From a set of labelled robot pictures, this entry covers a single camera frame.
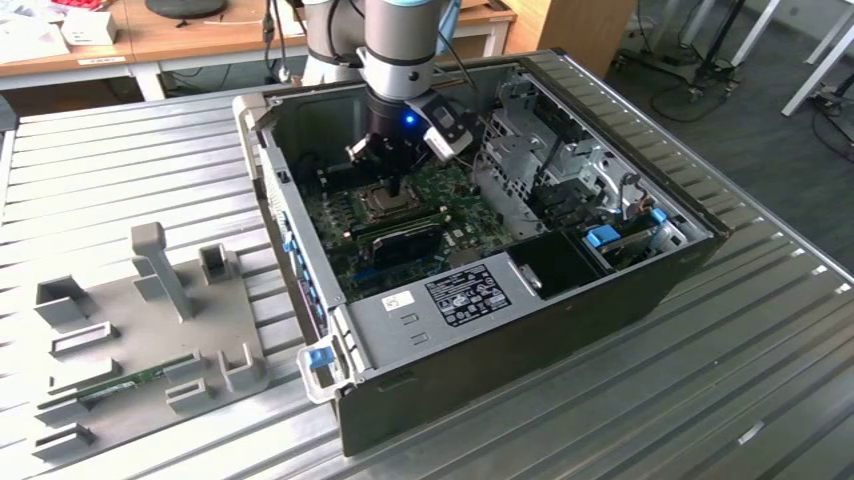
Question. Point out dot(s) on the white cardboard box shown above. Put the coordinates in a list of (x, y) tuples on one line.
[(89, 27)]

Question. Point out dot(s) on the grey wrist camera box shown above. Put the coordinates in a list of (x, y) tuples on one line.
[(443, 125)]

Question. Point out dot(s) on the metal drive cage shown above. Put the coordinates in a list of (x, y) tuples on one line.
[(514, 150)]

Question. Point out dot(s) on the green RAM stick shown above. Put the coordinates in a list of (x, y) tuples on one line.
[(400, 226), (120, 386)]

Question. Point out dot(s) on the black graphics card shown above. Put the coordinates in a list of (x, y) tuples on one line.
[(407, 245)]

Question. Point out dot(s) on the wooden cabinet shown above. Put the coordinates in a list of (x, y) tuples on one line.
[(580, 30)]

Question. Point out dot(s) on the blue drive latch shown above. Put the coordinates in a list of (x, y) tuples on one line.
[(656, 216)]

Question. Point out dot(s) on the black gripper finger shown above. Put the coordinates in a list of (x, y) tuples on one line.
[(395, 184)]

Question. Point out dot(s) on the grey parts rack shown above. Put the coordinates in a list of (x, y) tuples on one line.
[(127, 325)]

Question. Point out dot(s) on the blue disk carrier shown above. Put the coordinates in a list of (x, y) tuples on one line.
[(603, 236)]

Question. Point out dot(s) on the black power supply label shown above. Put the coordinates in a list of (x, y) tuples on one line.
[(467, 295)]

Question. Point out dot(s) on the black round disc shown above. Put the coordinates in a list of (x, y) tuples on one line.
[(183, 6)]

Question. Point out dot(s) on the grey power supply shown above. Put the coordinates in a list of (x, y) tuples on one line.
[(393, 340)]

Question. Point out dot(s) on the blue expansion slot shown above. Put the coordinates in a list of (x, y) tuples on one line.
[(369, 274)]

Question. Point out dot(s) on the white paper sheets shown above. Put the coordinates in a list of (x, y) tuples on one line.
[(26, 40)]

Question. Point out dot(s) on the green motherboard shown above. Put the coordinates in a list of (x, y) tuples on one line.
[(467, 220)]

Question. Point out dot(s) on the wooden desk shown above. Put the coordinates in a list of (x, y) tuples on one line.
[(200, 35)]

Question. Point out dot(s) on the black wheeled stand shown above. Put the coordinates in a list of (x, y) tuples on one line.
[(710, 60)]

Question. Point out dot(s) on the black PC case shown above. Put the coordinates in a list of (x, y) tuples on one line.
[(500, 380)]

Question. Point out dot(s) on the blue case latch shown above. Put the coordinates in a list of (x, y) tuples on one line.
[(319, 356)]

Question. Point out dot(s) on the white desk frame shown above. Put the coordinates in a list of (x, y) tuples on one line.
[(820, 50)]

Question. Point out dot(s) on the small white square sticker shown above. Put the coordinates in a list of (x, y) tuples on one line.
[(397, 301)]

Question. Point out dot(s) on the silver square CPU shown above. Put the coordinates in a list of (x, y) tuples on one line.
[(383, 201)]

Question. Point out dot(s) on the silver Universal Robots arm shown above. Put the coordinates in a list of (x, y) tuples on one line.
[(400, 45)]

